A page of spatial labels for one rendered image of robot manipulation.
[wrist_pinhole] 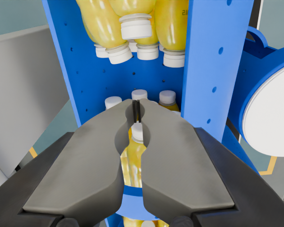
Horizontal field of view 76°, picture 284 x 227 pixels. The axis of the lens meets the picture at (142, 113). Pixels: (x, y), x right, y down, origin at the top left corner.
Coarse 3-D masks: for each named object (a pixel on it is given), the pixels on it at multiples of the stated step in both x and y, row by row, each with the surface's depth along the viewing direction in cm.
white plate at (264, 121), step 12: (276, 72) 38; (264, 84) 39; (276, 84) 38; (252, 96) 41; (264, 96) 40; (276, 96) 40; (252, 108) 41; (264, 108) 41; (276, 108) 41; (252, 120) 43; (264, 120) 43; (276, 120) 43; (252, 132) 45; (264, 132) 45; (276, 132) 45; (252, 144) 47; (264, 144) 47; (276, 144) 47
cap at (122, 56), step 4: (128, 48) 30; (108, 52) 30; (116, 52) 29; (120, 52) 29; (124, 52) 29; (128, 52) 30; (108, 56) 30; (112, 56) 29; (116, 56) 29; (120, 56) 29; (124, 56) 29; (128, 56) 30; (112, 60) 30; (116, 60) 29; (120, 60) 29; (124, 60) 29
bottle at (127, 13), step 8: (112, 0) 21; (120, 0) 20; (128, 0) 20; (136, 0) 20; (144, 0) 20; (152, 0) 21; (112, 8) 22; (120, 8) 21; (128, 8) 21; (136, 8) 21; (144, 8) 21; (152, 8) 22; (120, 16) 23; (128, 16) 21; (136, 16) 21; (144, 16) 21
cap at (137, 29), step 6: (126, 24) 22; (132, 24) 21; (138, 24) 22; (144, 24) 22; (150, 24) 23; (126, 30) 22; (132, 30) 22; (138, 30) 22; (144, 30) 22; (150, 30) 23; (126, 36) 22; (132, 36) 22; (138, 36) 22; (144, 36) 23
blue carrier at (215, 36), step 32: (64, 0) 30; (192, 0) 15; (224, 0) 16; (64, 32) 31; (192, 32) 16; (224, 32) 17; (64, 64) 31; (96, 64) 40; (128, 64) 44; (160, 64) 44; (192, 64) 17; (224, 64) 20; (96, 96) 42; (128, 96) 48; (192, 96) 19; (224, 96) 23; (128, 192) 28
